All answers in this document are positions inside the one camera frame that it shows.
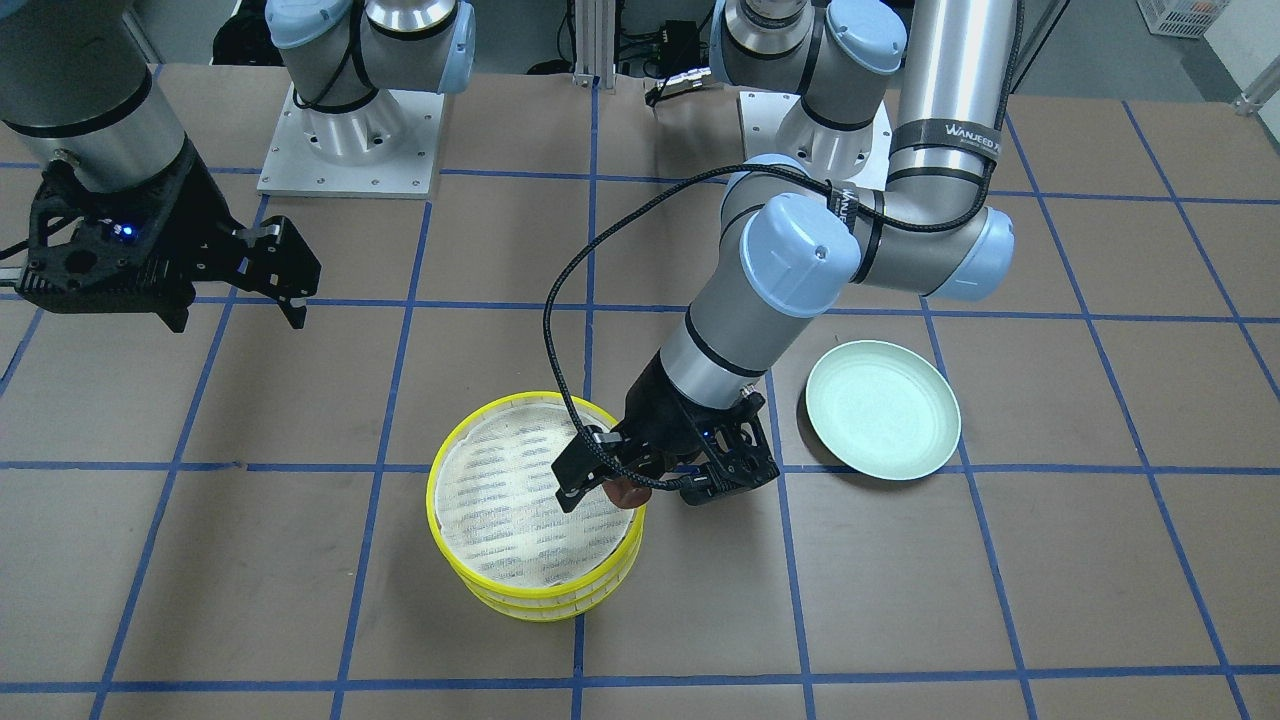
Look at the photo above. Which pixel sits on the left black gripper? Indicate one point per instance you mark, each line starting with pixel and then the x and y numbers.
pixel 661 413

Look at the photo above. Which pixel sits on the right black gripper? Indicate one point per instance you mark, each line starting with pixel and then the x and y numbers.
pixel 203 214

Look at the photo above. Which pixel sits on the brown steamed bun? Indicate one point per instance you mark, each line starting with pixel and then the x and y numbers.
pixel 626 494

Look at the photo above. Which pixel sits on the yellow rimmed steamer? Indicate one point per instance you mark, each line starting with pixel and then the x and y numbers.
pixel 491 498
pixel 549 605

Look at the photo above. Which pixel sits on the pale green plate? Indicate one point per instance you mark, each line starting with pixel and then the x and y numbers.
pixel 883 410

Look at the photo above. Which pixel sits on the black power box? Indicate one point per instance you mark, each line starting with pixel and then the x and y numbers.
pixel 679 47

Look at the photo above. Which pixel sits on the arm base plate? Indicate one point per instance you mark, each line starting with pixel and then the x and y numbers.
pixel 842 143
pixel 387 150

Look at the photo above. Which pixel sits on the aluminium frame post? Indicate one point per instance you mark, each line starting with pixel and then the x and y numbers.
pixel 594 25

